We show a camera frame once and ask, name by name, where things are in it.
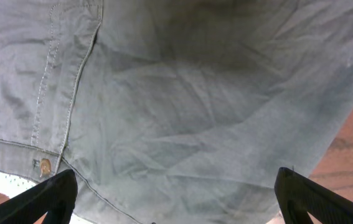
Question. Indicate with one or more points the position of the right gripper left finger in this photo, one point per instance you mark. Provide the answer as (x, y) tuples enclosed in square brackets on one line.
[(54, 199)]

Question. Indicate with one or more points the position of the grey shorts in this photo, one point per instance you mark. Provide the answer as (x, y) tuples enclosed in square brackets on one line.
[(172, 111)]

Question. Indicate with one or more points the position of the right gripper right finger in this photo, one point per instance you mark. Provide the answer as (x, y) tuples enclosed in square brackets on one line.
[(300, 199)]

